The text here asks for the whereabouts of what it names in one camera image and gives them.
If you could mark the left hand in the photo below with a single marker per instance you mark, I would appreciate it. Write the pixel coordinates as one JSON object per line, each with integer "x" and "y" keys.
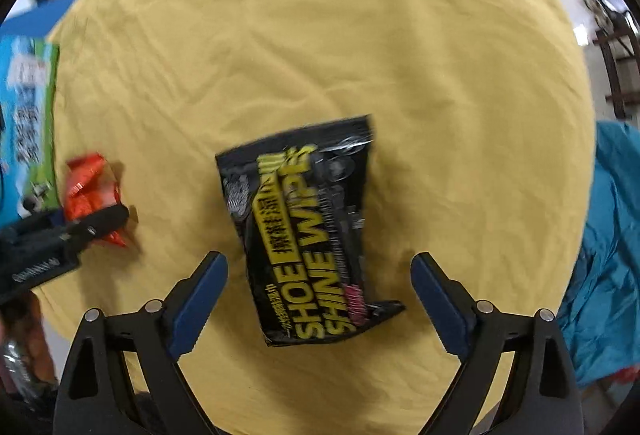
{"x": 25, "y": 353}

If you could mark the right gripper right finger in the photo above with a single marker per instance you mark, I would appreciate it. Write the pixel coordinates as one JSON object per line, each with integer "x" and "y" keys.
{"x": 541, "y": 394}

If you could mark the yellow tablecloth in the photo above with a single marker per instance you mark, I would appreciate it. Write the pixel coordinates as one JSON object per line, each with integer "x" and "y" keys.
{"x": 483, "y": 139}

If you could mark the orange snack bag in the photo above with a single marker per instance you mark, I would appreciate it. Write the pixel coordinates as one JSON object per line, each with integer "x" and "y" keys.
{"x": 92, "y": 199}

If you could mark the dark wooden chair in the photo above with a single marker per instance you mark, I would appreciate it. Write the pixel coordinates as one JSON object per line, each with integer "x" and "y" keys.
{"x": 619, "y": 47}

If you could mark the blue foam mat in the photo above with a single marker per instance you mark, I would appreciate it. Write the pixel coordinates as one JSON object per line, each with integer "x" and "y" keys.
{"x": 38, "y": 22}

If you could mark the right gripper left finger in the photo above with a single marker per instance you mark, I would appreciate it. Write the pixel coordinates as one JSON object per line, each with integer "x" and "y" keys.
{"x": 96, "y": 395}

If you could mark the teal blue cloth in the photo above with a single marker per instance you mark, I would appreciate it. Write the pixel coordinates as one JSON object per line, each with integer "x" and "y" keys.
{"x": 599, "y": 313}

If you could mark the open cardboard box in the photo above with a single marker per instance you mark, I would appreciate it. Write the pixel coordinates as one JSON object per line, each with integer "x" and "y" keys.
{"x": 28, "y": 75}

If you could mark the black shoe shine wipes pack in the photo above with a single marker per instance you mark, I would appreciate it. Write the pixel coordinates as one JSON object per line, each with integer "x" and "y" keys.
{"x": 296, "y": 202}

